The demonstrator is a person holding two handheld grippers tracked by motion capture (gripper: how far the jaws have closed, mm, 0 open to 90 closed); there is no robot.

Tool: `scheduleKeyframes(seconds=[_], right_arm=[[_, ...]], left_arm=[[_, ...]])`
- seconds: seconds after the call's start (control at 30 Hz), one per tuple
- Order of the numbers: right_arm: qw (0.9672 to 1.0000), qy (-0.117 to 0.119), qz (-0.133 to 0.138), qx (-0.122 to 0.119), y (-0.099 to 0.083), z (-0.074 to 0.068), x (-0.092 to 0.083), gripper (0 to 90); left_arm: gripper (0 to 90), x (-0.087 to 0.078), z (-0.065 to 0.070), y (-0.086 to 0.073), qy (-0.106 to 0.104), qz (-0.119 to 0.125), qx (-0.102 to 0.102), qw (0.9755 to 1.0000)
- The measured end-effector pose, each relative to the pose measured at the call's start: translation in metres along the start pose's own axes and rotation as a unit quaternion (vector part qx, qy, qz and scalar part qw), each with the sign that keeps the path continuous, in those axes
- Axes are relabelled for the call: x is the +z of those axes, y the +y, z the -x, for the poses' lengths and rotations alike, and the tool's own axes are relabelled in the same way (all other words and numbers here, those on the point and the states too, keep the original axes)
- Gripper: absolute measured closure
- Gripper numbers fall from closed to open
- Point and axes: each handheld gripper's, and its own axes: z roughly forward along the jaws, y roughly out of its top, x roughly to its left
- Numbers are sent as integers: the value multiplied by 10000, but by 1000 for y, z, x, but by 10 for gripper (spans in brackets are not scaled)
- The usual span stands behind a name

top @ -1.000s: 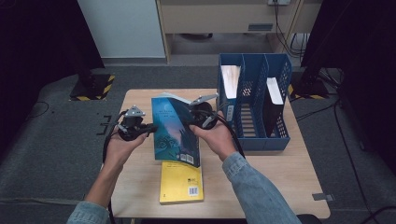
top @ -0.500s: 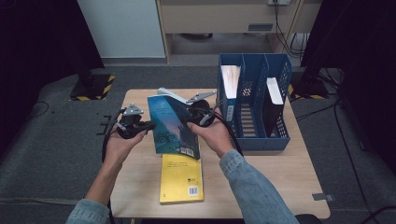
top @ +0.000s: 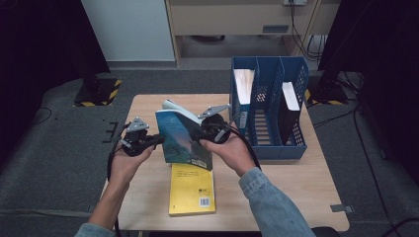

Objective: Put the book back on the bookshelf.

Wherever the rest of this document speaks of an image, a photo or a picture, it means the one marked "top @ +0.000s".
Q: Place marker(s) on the black stool seat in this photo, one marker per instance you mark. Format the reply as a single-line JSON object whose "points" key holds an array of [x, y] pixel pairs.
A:
{"points": [[326, 232]]}

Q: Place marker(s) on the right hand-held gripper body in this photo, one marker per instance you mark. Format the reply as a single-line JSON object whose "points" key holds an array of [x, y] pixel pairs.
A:
{"points": [[214, 128]]}

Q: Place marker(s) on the bright blue book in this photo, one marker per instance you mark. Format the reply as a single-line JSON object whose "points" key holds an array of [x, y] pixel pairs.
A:
{"points": [[244, 85]]}

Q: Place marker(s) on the white panel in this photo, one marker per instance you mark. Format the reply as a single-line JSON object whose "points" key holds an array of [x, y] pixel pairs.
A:
{"points": [[131, 29]]}

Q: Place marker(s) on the black curtain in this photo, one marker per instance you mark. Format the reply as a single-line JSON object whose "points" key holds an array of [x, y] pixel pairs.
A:
{"points": [[39, 49], [385, 39]]}

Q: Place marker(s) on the beige cabinet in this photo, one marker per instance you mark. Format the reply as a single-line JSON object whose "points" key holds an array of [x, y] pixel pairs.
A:
{"points": [[230, 19]]}

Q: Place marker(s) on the grey tape strip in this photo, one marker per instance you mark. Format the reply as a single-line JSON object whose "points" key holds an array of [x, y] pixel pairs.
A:
{"points": [[341, 208], [90, 208]]}

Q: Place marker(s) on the teal illustrated book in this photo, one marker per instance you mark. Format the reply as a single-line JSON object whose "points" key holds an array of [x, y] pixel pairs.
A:
{"points": [[179, 141]]}

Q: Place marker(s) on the white power strip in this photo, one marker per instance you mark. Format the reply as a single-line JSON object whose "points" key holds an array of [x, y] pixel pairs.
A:
{"points": [[295, 2]]}

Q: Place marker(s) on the blue plastic file rack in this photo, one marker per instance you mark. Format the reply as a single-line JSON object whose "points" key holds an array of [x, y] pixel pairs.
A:
{"points": [[273, 153]]}

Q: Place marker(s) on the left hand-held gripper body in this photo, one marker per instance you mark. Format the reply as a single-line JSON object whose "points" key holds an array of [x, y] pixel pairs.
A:
{"points": [[136, 144]]}

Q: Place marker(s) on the striped black stand base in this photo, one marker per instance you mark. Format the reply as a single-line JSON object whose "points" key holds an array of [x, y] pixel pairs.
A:
{"points": [[329, 97], [99, 92]]}

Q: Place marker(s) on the person's right hand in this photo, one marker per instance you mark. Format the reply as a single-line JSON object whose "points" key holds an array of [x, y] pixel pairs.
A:
{"points": [[230, 153]]}

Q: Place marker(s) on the person's left hand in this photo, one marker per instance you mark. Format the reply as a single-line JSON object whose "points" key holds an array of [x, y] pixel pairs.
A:
{"points": [[126, 168]]}

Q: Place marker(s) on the yellow book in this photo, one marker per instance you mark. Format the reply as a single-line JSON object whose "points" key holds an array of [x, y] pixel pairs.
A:
{"points": [[191, 191]]}

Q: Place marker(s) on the black book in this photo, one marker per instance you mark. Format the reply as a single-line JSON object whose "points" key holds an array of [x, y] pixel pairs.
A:
{"points": [[287, 121]]}

